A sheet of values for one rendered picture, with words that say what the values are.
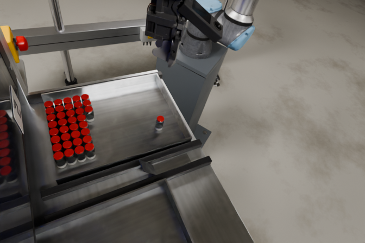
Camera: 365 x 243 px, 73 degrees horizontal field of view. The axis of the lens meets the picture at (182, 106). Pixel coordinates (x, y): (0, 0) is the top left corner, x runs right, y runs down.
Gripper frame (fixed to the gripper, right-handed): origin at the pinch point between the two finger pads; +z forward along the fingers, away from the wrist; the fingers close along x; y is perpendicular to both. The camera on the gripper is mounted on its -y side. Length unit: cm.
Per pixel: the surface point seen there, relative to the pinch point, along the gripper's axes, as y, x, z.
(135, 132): 5.6, 11.8, 17.5
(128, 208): 1.5, 31.8, 17.5
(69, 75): 70, -63, 85
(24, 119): 34.3, 15.9, 17.7
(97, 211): 7.8, 33.9, 17.5
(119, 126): 10.5, 11.0, 17.5
